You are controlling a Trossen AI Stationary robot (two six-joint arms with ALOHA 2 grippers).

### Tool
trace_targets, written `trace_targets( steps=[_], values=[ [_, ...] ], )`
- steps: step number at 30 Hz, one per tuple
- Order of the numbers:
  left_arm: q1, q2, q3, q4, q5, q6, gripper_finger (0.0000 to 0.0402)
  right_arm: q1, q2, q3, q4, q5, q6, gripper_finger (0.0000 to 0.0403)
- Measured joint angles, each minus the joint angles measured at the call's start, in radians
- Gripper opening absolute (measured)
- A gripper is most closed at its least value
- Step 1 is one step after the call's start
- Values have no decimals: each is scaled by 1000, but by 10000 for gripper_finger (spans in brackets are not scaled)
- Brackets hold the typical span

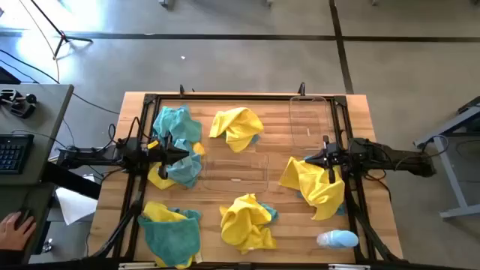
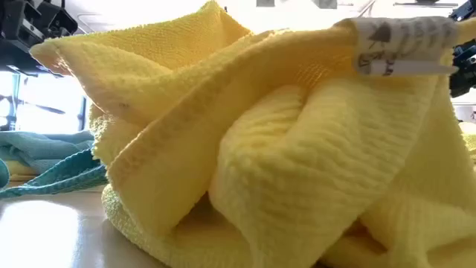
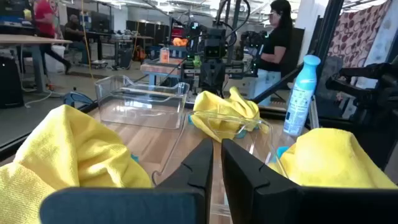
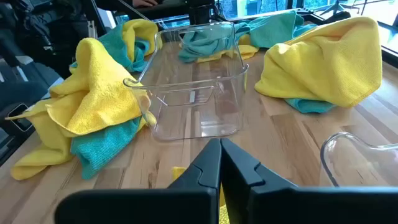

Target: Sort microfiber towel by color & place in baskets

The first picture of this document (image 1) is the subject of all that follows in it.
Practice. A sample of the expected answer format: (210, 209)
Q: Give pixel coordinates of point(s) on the metal caster wheel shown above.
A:
(47, 245)

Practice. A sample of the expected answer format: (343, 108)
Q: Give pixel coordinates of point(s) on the person's hand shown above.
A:
(17, 234)

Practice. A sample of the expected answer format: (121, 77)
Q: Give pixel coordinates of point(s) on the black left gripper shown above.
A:
(159, 155)

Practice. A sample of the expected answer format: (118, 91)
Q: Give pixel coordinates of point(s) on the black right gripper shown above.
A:
(337, 157)

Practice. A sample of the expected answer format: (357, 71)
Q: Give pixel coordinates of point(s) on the grey metal table frame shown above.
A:
(452, 176)

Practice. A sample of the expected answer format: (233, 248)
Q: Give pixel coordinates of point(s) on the white and blue bottle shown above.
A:
(337, 239)

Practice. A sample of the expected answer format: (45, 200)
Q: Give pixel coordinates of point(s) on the black keyboard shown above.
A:
(15, 153)

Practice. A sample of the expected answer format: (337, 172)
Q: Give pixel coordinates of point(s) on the black aluminium table frame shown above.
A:
(243, 97)

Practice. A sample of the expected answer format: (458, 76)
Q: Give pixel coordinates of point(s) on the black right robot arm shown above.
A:
(390, 157)

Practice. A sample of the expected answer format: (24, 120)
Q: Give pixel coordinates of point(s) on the white flat strip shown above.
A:
(138, 266)
(348, 267)

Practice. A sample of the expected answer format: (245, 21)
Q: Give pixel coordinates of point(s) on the black desk crossbar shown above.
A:
(71, 180)

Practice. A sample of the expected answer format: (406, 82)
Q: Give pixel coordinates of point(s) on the black desk clamp tool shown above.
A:
(20, 105)

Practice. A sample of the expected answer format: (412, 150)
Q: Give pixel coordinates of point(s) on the clear plastic basket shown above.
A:
(236, 172)
(309, 120)

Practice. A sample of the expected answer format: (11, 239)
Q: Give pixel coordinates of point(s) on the black table clamp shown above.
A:
(182, 90)
(302, 89)

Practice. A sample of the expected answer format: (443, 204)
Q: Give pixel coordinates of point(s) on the grey desk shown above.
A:
(41, 120)

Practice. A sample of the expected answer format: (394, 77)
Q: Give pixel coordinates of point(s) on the small yellow gripper tag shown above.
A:
(153, 144)

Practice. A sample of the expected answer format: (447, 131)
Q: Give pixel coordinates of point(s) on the black tripod stand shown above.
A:
(63, 36)

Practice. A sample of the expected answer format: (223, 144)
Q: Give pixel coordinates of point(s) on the white paper sheet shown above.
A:
(75, 206)

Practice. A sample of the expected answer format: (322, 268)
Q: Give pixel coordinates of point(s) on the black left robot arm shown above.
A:
(93, 155)

